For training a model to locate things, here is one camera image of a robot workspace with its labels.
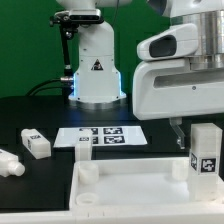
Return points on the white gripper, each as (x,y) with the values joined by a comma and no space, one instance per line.
(169,88)

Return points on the white desk top tray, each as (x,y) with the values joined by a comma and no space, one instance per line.
(137,182)

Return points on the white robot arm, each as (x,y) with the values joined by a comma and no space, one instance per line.
(98,82)

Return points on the white marker plate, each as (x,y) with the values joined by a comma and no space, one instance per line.
(102,136)

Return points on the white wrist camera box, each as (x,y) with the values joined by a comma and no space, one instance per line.
(177,41)

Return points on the white frame rail front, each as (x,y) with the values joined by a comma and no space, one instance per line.
(211,213)

